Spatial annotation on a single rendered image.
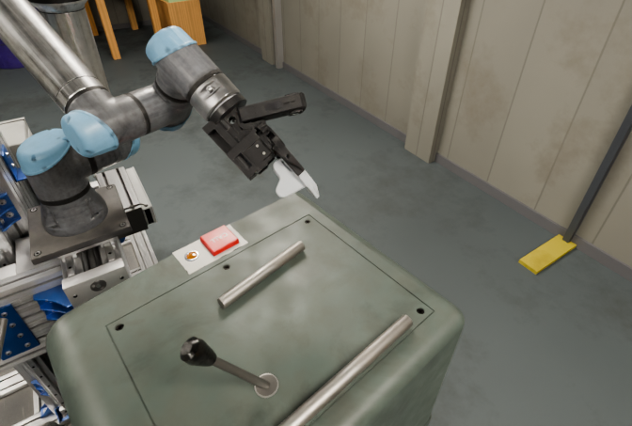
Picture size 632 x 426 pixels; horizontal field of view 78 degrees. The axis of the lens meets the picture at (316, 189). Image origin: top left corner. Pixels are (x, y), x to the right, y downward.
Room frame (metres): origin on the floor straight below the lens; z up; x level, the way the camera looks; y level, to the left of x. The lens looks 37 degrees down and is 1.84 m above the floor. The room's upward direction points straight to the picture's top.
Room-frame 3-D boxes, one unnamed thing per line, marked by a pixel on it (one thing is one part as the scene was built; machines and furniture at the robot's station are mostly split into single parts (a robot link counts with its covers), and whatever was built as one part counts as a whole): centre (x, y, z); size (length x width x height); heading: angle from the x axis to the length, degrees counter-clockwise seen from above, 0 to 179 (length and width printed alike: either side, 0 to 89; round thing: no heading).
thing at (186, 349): (0.27, 0.15, 1.38); 0.04 x 0.03 x 0.05; 131
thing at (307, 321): (0.41, 0.11, 1.06); 0.59 x 0.48 x 0.39; 131
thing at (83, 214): (0.79, 0.63, 1.21); 0.15 x 0.15 x 0.10
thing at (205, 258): (0.58, 0.22, 1.23); 0.13 x 0.08 x 0.06; 131
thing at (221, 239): (0.60, 0.20, 1.26); 0.06 x 0.06 x 0.02; 41
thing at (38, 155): (0.79, 0.63, 1.33); 0.13 x 0.12 x 0.14; 143
